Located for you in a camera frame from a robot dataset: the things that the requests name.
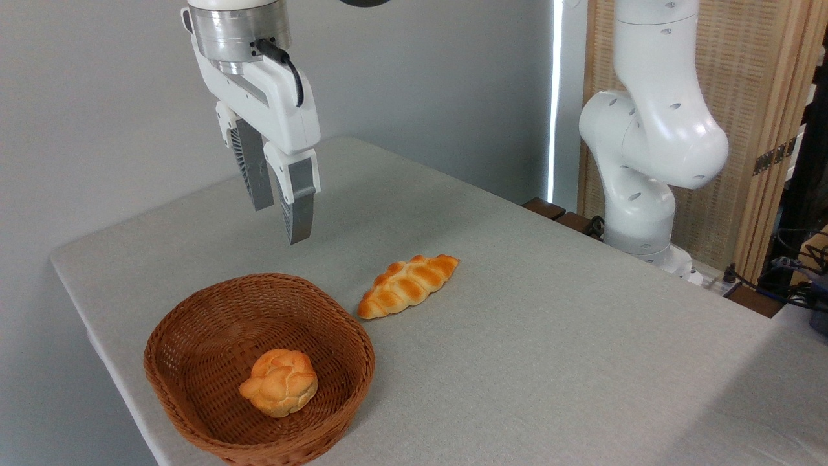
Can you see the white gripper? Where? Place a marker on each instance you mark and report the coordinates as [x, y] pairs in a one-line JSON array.
[[278, 116]]

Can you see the long braided bread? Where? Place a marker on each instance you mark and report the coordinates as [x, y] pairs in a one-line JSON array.
[[407, 286]]

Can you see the round knotted bread roll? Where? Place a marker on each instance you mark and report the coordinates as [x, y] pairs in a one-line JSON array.
[[281, 385]]

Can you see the brown wicker basket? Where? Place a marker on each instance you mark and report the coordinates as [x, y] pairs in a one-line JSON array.
[[194, 362]]

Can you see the dark brown wooden block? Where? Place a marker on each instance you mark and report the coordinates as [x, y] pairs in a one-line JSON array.
[[576, 223], [544, 208]]

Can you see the brown wooden board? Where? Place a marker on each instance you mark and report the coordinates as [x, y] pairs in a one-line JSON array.
[[753, 301]]

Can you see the wooden rattan folding screen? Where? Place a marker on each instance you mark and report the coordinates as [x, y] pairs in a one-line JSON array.
[[757, 77]]

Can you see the metal screen hinge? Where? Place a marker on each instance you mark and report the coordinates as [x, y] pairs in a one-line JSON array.
[[774, 156]]

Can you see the dark grey box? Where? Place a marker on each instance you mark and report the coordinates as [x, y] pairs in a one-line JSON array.
[[820, 310]]

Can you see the black stand post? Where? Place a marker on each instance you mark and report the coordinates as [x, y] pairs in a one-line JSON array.
[[802, 194]]

